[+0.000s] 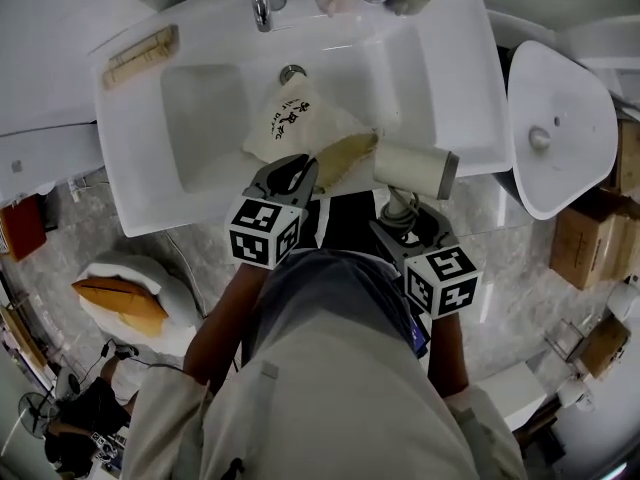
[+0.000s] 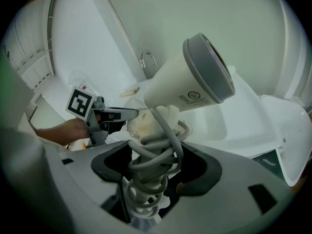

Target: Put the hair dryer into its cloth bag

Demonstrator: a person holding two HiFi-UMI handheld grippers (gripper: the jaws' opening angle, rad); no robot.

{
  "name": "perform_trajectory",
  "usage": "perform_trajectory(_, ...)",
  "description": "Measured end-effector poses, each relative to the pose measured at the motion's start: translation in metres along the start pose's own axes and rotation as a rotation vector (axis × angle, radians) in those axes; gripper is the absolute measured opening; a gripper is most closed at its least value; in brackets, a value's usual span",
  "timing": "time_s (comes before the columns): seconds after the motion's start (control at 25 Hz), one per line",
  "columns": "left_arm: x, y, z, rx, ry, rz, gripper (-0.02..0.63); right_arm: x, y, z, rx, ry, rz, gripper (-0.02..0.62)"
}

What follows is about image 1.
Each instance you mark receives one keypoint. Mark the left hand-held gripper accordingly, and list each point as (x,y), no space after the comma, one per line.
(255,233)

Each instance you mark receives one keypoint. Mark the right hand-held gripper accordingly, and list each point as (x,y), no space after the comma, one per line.
(440,283)

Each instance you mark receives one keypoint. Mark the person's right forearm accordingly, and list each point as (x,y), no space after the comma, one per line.
(450,353)

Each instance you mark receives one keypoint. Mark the person's left forearm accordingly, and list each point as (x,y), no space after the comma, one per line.
(240,308)

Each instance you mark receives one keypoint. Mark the person's black trousers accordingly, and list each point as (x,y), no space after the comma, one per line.
(350,218)

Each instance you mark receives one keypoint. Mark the white sink vanity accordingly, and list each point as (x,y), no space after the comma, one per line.
(210,118)

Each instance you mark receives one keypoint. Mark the person's blue garment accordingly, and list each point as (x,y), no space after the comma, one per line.
(325,283)

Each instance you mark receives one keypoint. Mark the cardboard box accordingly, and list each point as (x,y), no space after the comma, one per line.
(585,248)
(631,158)
(605,348)

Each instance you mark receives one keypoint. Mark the white box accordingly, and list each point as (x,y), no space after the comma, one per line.
(510,398)

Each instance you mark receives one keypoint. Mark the person's beige shirt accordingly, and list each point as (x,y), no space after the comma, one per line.
(325,408)

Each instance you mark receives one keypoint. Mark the orange cloth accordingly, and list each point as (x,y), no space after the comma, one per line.
(120,303)

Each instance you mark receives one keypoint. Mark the orange box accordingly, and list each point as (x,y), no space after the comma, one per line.
(22,228)

